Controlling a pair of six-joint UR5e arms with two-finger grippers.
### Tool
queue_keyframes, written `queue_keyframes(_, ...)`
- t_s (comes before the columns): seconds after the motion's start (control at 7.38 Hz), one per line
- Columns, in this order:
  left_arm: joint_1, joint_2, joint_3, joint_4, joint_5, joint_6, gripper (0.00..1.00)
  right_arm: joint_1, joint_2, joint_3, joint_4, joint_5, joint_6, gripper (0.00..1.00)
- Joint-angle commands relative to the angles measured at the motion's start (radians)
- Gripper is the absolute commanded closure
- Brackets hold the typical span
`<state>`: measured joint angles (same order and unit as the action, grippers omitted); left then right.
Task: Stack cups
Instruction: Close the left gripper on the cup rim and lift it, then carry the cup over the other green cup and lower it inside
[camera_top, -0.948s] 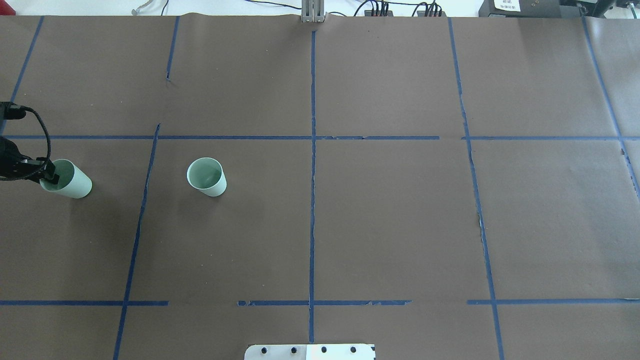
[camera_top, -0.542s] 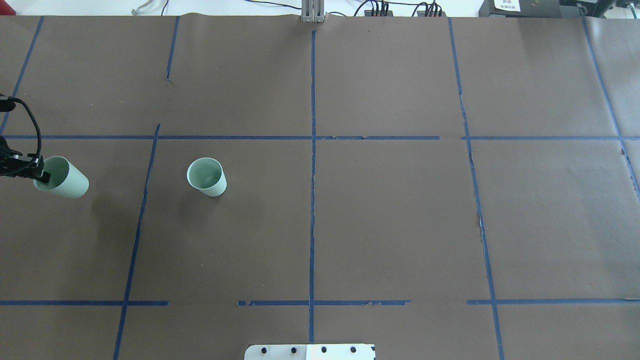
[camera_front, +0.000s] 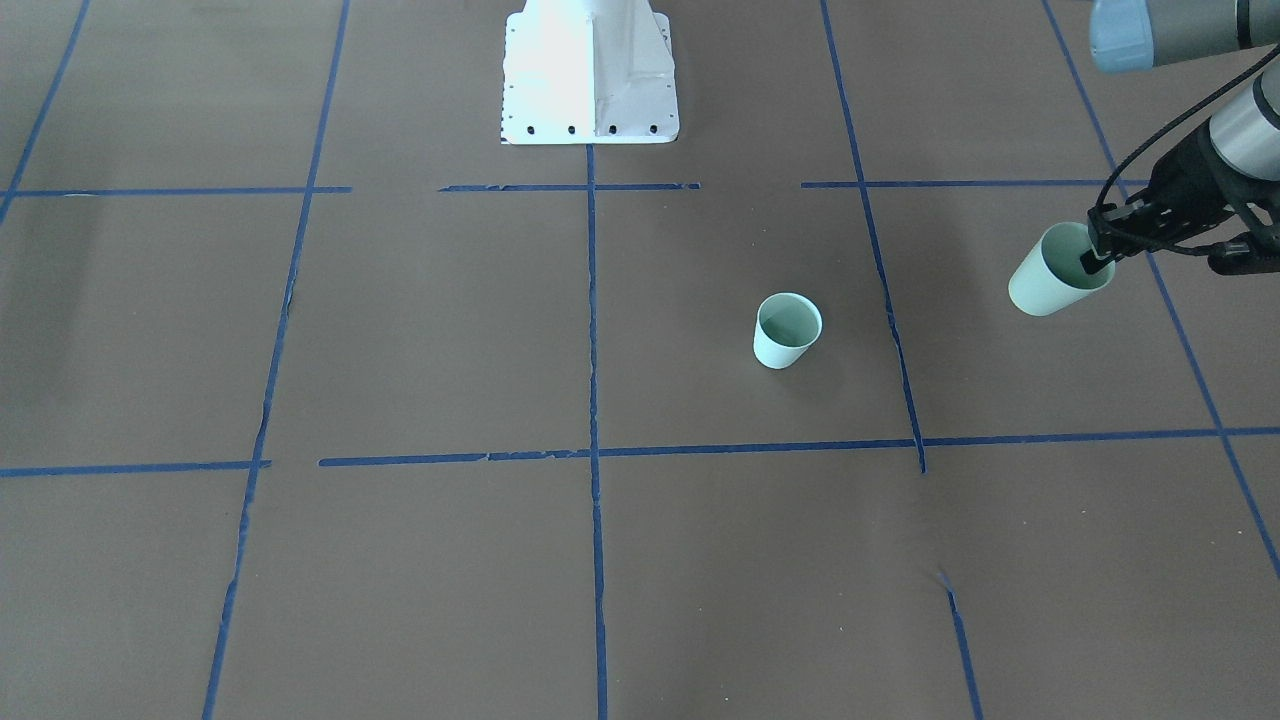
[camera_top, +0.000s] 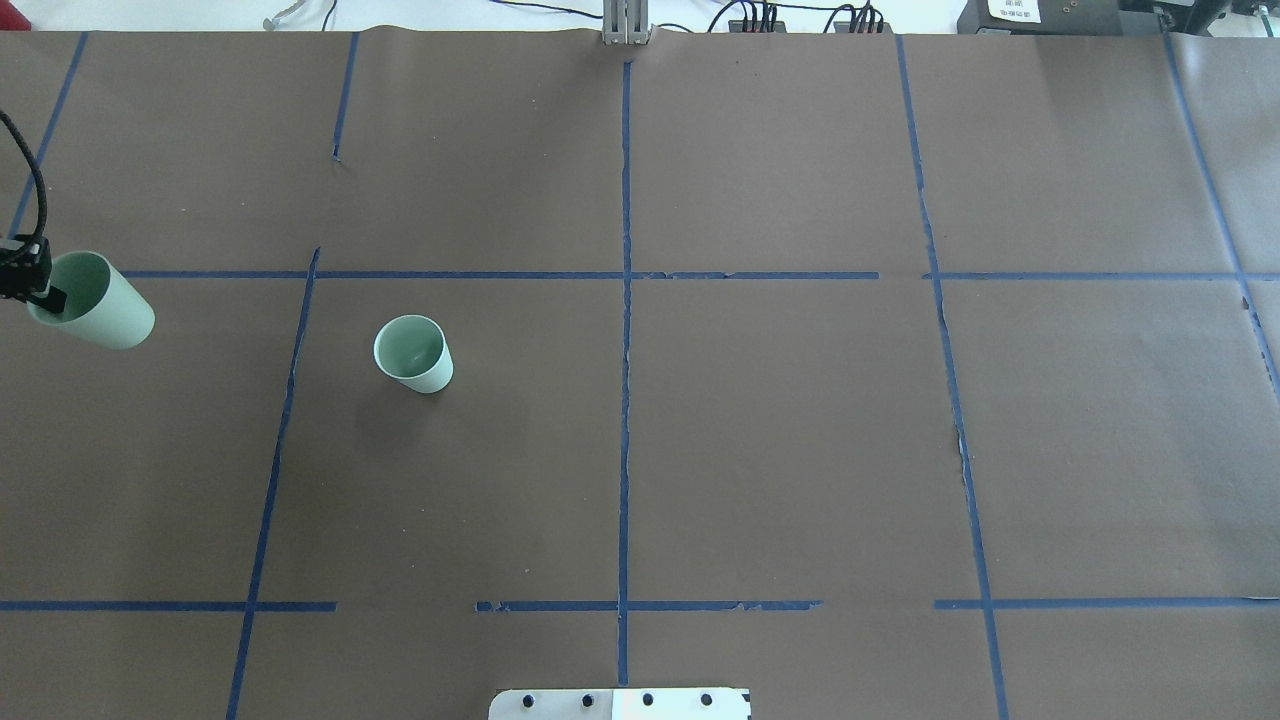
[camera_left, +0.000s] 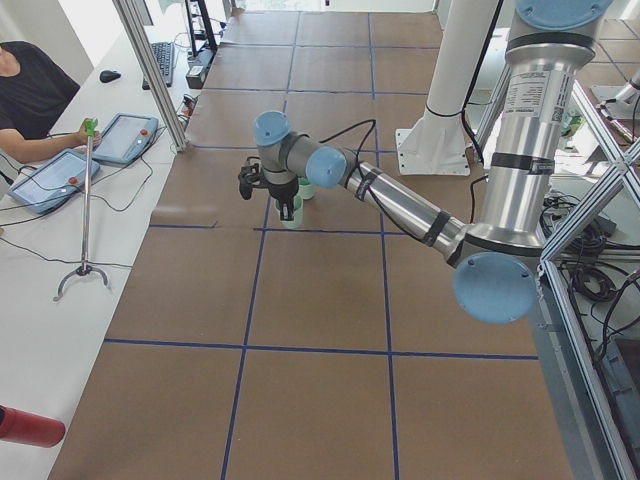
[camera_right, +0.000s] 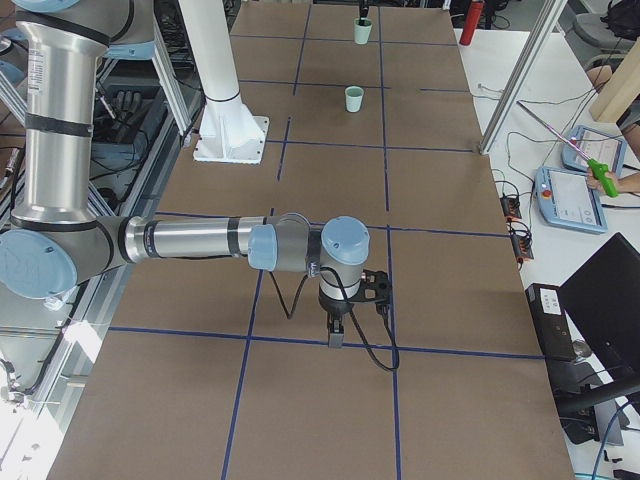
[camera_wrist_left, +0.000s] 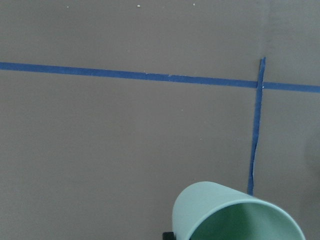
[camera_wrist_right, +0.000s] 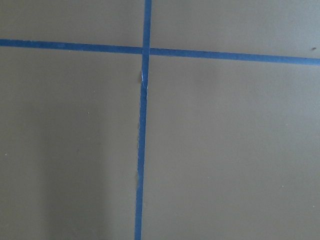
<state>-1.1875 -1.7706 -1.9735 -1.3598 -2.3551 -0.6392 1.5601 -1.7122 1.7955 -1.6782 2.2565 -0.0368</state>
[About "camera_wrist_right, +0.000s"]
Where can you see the brown paper table cover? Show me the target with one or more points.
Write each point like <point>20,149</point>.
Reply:
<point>159,119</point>

